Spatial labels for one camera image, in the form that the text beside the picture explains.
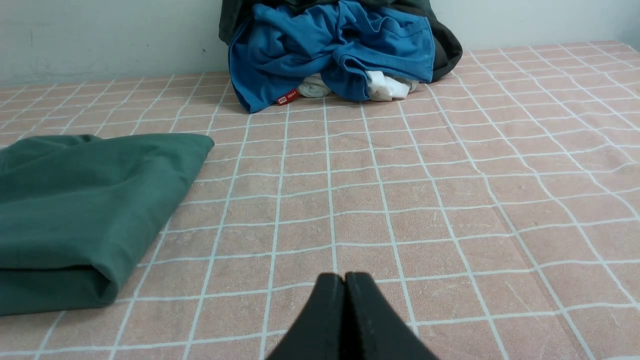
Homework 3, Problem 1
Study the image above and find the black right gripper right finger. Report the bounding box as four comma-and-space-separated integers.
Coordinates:
345, 272, 438, 360

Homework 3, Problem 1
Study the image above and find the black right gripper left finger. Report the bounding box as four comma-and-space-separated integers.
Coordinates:
267, 273, 345, 360

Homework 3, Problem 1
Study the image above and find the green long-sleeved shirt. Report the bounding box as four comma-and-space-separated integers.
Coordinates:
0, 133, 215, 316

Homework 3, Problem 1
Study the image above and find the pink checkered tablecloth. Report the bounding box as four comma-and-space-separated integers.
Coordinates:
1, 42, 640, 360

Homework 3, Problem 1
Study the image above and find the white garment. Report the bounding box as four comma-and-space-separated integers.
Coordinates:
296, 71, 420, 101

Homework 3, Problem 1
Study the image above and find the blue garment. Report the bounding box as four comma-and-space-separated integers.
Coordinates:
228, 0, 435, 113

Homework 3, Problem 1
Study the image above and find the dark grey garment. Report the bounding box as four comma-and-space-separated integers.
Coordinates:
218, 0, 463, 81

